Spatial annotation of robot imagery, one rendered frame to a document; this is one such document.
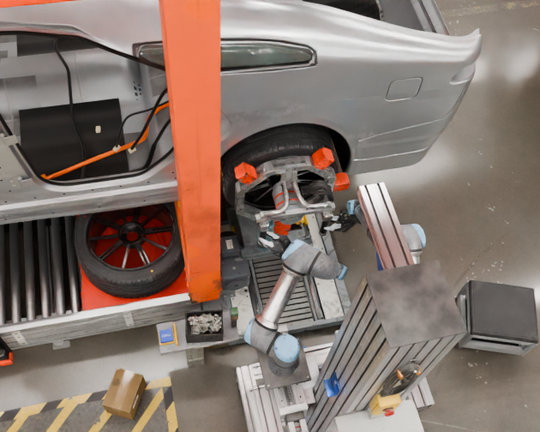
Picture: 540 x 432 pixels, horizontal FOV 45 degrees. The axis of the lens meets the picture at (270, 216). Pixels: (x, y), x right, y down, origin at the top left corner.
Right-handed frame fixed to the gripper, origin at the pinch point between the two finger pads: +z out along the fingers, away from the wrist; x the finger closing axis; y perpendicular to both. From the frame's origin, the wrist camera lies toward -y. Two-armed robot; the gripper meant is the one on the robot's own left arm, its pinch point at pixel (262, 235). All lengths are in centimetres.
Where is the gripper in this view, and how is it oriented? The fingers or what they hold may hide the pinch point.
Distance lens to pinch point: 343.3
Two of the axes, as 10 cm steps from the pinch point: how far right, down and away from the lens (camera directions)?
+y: -0.3, 4.5, 8.9
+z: -8.6, -4.7, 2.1
